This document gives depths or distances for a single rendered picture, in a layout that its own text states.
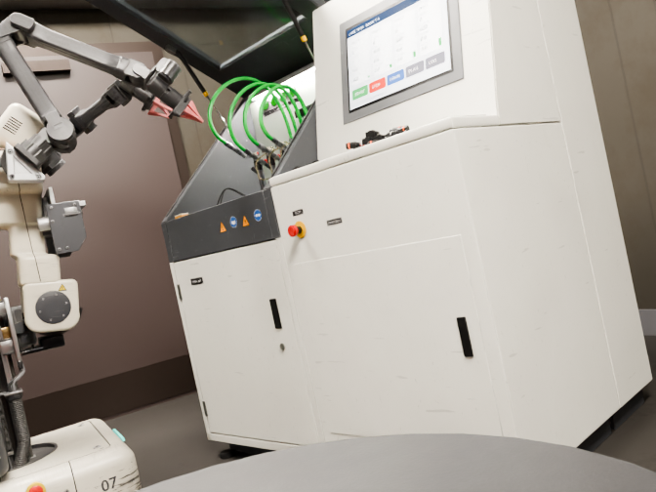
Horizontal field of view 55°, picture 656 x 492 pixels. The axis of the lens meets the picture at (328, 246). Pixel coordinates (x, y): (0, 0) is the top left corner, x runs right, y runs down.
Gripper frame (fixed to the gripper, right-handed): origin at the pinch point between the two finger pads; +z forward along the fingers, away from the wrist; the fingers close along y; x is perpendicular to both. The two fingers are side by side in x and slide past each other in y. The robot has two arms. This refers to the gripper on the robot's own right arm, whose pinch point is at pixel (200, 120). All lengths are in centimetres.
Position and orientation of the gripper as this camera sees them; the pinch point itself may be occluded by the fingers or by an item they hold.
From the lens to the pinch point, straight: 220.8
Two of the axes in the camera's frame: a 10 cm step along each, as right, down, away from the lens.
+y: 4.7, -8.2, 3.4
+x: -4.8, 0.8, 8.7
